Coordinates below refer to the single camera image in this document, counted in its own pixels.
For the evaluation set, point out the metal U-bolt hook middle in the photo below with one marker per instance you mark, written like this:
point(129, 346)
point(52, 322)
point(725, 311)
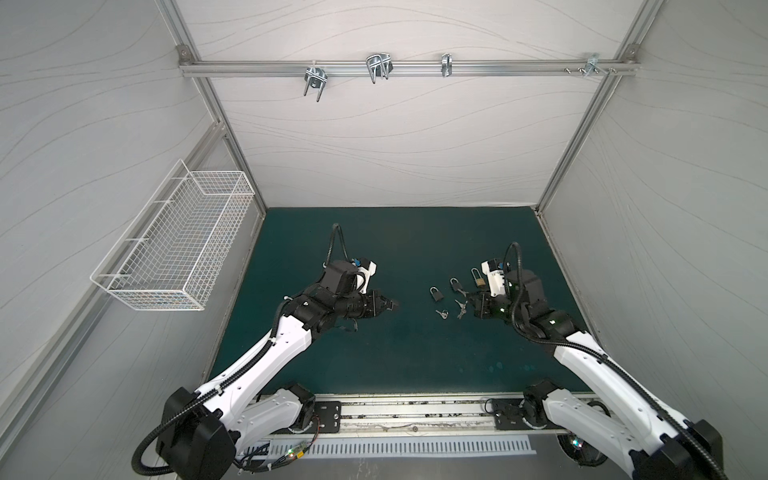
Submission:
point(379, 65)

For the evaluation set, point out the white slotted cable duct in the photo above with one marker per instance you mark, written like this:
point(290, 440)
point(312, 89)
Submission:
point(332, 447)

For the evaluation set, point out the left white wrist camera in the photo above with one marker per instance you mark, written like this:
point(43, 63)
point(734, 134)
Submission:
point(365, 269)

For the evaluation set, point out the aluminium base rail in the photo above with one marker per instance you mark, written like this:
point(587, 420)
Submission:
point(417, 415)

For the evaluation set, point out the metal corner bracket right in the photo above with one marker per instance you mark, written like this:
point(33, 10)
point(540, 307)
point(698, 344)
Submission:
point(591, 67)

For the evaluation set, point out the black mounting plate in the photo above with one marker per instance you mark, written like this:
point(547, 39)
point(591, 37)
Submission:
point(325, 418)
point(516, 414)

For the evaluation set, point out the aluminium cross rail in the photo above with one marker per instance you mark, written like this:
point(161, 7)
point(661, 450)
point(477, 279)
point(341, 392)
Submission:
point(401, 68)

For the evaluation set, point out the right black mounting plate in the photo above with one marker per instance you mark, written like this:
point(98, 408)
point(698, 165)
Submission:
point(516, 414)

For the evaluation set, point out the small metal bracket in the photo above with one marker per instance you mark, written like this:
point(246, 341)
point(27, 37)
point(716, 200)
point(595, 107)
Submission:
point(446, 65)

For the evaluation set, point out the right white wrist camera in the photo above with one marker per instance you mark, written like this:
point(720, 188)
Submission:
point(493, 269)

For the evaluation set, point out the brass padlock long shackle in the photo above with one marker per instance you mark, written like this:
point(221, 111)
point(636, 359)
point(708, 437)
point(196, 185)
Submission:
point(478, 278)

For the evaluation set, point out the green table mat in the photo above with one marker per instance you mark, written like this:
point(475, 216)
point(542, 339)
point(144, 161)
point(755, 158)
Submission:
point(410, 350)

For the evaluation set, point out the white wire basket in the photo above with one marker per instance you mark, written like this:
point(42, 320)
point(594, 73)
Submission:
point(170, 255)

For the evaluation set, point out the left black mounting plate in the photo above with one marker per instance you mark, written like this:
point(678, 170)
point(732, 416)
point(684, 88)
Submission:
point(325, 418)

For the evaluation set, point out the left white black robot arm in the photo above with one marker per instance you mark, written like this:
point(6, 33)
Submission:
point(204, 431)

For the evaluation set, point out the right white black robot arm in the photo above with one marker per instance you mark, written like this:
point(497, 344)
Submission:
point(625, 423)

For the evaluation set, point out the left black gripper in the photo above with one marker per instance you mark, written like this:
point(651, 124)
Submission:
point(372, 309)

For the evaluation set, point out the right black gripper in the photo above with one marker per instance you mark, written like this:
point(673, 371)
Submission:
point(483, 303)

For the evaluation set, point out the metal U-bolt hook left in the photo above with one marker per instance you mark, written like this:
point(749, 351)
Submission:
point(315, 79)

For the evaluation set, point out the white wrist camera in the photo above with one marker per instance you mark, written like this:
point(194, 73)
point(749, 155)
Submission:
point(365, 269)
point(493, 269)

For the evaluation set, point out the metal u-bolt hook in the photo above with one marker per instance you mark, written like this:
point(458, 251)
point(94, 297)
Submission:
point(379, 65)
point(315, 79)

